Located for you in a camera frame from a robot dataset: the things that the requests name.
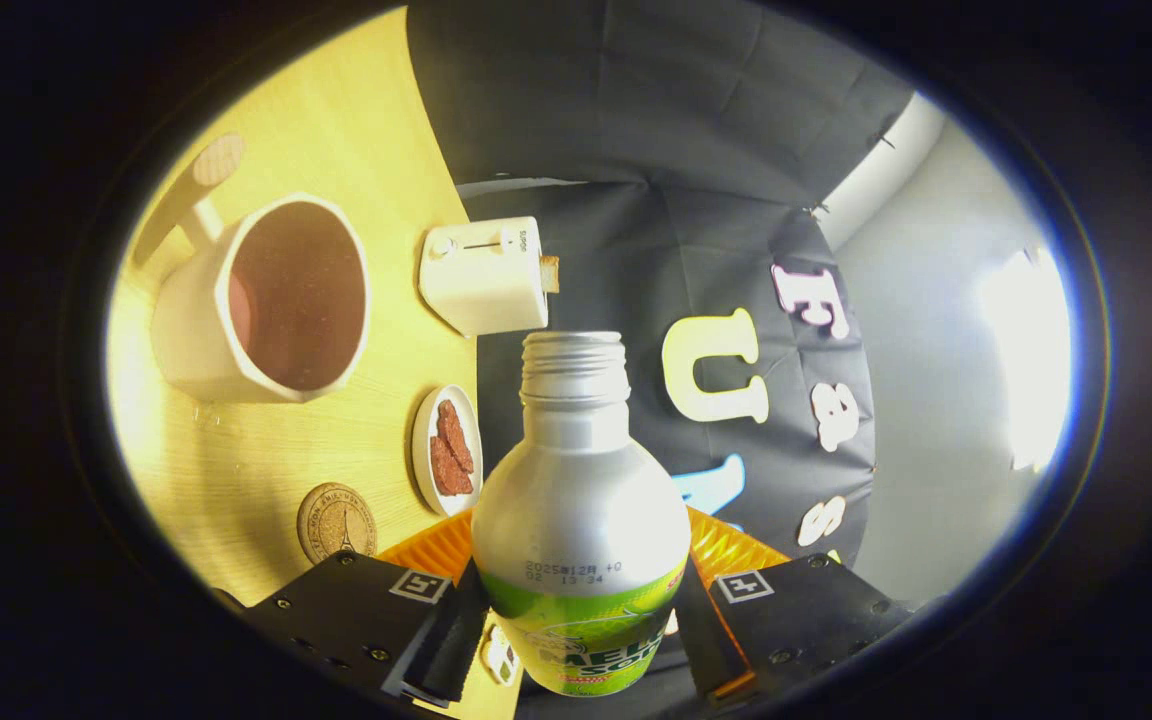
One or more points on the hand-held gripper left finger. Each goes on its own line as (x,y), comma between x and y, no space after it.
(351,610)

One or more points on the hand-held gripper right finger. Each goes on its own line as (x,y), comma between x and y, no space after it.
(816,620)

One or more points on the round cork coaster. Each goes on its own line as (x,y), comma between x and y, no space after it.
(336,523)

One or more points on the silver green juice bottle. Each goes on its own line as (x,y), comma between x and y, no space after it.
(576,500)

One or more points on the small white plate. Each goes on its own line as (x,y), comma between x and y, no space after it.
(421,450)

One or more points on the wooden table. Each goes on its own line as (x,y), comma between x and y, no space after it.
(266,450)

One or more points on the red dried meat slices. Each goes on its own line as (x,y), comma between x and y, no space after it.
(451,450)

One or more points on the white toaster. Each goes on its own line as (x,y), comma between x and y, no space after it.
(481,285)

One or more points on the toast slice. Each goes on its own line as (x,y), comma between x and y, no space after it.
(550,274)

